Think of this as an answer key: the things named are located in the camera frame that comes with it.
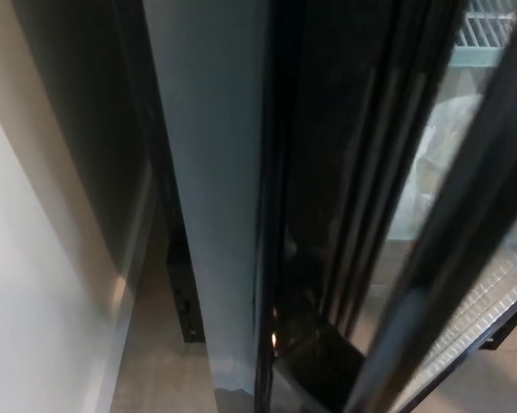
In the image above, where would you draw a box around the ribbed refrigerator floor grille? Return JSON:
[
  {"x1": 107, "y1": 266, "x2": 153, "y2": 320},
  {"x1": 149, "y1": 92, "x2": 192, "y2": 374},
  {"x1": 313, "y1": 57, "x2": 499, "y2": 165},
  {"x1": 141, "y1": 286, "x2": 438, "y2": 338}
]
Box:
[{"x1": 393, "y1": 253, "x2": 517, "y2": 391}]

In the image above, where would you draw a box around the glass refrigerator door black frame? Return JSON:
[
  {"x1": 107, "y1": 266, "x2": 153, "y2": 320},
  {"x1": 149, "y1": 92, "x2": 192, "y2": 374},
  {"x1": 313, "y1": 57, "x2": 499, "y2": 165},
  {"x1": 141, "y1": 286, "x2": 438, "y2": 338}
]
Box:
[{"x1": 342, "y1": 0, "x2": 517, "y2": 413}]

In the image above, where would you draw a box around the black grey refrigerator body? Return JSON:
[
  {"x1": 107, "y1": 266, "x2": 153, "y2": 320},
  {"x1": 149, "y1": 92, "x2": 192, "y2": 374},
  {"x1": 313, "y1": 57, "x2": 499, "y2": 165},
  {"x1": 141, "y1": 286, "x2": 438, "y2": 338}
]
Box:
[{"x1": 111, "y1": 0, "x2": 517, "y2": 413}]

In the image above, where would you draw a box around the white plastic bag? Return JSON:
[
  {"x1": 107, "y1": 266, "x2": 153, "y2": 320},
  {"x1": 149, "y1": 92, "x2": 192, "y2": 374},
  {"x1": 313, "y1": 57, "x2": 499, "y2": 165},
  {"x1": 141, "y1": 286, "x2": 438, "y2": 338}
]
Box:
[{"x1": 407, "y1": 92, "x2": 488, "y2": 208}]

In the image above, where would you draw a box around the white wire refrigerator shelf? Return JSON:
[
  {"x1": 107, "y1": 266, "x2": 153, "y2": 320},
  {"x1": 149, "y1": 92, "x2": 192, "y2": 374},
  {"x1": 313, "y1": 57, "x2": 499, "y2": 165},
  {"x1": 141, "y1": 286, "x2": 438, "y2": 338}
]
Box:
[{"x1": 454, "y1": 0, "x2": 517, "y2": 49}]

